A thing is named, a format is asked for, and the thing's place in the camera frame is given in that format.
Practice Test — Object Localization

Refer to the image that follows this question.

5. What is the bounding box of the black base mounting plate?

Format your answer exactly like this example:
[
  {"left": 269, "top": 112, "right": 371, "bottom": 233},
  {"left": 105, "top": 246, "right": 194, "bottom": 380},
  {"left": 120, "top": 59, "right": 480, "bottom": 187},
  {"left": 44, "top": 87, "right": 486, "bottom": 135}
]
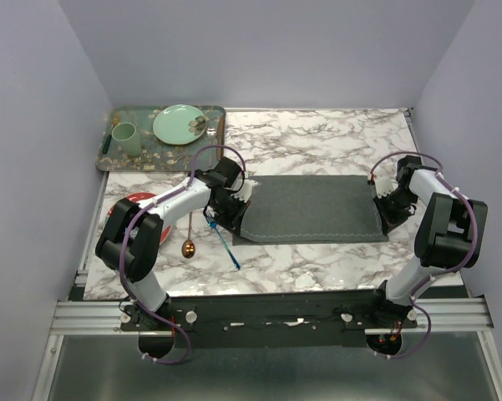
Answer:
[{"left": 121, "top": 289, "right": 417, "bottom": 349}]

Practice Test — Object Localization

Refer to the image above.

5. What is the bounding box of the green floral tray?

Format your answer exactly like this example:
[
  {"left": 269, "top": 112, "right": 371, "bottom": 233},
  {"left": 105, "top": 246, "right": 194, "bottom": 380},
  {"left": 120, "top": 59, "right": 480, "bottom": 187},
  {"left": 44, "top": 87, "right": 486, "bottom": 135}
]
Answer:
[{"left": 95, "top": 105, "right": 226, "bottom": 172}]

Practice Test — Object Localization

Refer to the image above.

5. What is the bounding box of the mint green plate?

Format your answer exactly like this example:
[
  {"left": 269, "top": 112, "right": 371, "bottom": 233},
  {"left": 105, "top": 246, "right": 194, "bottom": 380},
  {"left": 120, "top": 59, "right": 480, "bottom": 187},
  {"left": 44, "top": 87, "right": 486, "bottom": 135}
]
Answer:
[{"left": 153, "top": 104, "right": 208, "bottom": 145}]

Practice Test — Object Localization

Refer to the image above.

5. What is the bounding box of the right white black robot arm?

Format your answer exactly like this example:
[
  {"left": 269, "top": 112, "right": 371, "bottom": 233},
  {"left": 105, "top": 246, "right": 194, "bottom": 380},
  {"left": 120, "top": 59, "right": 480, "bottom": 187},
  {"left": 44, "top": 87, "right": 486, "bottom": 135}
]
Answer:
[{"left": 367, "top": 151, "right": 488, "bottom": 327}]

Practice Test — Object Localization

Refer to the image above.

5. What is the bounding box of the copper spoon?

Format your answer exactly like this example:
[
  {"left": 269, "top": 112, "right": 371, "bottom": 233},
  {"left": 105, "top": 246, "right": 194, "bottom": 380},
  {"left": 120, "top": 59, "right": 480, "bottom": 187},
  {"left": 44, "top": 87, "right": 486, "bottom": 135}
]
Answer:
[{"left": 181, "top": 212, "right": 195, "bottom": 259}]

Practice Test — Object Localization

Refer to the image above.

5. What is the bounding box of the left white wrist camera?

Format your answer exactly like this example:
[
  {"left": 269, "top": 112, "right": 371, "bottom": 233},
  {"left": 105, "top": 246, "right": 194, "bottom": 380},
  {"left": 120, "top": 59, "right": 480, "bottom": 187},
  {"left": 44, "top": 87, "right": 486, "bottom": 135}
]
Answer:
[{"left": 231, "top": 180, "right": 260, "bottom": 202}]

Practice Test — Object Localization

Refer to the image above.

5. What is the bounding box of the red blue floral plate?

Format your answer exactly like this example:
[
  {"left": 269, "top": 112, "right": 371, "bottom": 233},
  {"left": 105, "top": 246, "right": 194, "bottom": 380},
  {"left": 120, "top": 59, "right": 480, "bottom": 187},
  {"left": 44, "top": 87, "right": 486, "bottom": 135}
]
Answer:
[{"left": 104, "top": 192, "right": 172, "bottom": 244}]

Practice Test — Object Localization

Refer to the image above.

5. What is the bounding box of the silver spoon on tray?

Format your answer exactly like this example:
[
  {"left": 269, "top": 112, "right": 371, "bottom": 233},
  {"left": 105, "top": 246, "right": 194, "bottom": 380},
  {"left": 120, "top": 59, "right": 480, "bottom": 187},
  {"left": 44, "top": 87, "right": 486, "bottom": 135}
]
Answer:
[{"left": 205, "top": 126, "right": 217, "bottom": 168}]

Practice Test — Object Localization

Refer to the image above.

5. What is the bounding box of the dark grey cloth napkin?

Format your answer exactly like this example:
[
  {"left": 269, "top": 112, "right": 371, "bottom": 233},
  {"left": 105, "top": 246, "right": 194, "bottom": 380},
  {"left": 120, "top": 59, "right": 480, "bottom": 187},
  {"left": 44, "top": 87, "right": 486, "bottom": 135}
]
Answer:
[{"left": 232, "top": 175, "right": 388, "bottom": 246}]

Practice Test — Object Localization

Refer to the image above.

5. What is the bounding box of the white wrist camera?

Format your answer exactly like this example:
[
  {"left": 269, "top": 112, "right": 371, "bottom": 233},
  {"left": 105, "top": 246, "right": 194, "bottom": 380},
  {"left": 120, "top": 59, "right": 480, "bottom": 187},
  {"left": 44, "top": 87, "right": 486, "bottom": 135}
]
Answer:
[
  {"left": 373, "top": 177, "right": 394, "bottom": 199},
  {"left": 231, "top": 180, "right": 260, "bottom": 202}
]

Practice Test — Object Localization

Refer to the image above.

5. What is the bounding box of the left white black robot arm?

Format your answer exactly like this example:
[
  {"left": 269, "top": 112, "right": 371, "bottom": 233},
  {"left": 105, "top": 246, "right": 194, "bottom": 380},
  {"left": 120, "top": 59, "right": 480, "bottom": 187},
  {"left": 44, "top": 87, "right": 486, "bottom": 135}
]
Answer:
[{"left": 95, "top": 157, "right": 250, "bottom": 330}]

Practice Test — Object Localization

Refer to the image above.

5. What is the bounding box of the blue metal fork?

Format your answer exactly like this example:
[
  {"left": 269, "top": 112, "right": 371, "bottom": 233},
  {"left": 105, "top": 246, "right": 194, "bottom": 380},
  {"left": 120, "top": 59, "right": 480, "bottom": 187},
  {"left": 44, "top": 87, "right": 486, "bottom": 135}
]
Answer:
[{"left": 203, "top": 207, "right": 241, "bottom": 271}]

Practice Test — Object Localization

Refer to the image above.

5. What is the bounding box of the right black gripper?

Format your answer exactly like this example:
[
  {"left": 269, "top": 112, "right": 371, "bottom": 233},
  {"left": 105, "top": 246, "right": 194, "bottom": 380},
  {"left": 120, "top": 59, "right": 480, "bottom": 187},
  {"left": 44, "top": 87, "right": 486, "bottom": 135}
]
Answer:
[{"left": 373, "top": 188, "right": 418, "bottom": 235}]

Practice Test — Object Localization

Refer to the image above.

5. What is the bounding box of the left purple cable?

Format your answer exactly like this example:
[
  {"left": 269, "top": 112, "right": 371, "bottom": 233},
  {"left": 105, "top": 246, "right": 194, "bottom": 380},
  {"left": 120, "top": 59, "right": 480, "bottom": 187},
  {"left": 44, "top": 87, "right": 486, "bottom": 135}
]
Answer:
[{"left": 117, "top": 145, "right": 248, "bottom": 365}]

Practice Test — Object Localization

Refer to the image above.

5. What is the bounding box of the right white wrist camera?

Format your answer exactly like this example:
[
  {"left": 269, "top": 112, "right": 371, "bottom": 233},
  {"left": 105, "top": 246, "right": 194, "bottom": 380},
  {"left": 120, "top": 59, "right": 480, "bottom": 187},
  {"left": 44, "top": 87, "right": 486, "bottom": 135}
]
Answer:
[{"left": 373, "top": 177, "right": 394, "bottom": 199}]

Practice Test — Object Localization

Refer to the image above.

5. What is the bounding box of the mint green cup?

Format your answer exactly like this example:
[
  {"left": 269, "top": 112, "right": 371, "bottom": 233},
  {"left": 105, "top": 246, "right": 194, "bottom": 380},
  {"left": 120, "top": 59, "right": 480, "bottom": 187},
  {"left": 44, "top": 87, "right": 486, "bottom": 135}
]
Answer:
[{"left": 111, "top": 123, "right": 142, "bottom": 156}]

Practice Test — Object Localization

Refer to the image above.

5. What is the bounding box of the aluminium frame rail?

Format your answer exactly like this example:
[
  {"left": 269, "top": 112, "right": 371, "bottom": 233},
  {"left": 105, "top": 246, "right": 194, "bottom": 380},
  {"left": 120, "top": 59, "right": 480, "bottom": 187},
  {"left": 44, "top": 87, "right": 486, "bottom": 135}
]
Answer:
[{"left": 50, "top": 298, "right": 494, "bottom": 336}]

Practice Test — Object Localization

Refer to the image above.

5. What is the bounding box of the green handled utensil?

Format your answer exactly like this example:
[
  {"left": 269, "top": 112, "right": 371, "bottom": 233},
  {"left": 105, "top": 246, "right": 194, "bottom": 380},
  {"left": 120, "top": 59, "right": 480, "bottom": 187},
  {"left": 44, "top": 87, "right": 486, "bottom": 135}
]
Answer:
[{"left": 102, "top": 134, "right": 112, "bottom": 155}]

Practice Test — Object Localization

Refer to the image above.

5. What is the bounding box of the brown wooden chopstick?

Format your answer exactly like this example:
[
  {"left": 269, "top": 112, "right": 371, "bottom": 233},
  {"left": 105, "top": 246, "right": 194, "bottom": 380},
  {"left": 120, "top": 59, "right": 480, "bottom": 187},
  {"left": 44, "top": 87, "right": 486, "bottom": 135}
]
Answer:
[{"left": 214, "top": 115, "right": 226, "bottom": 161}]

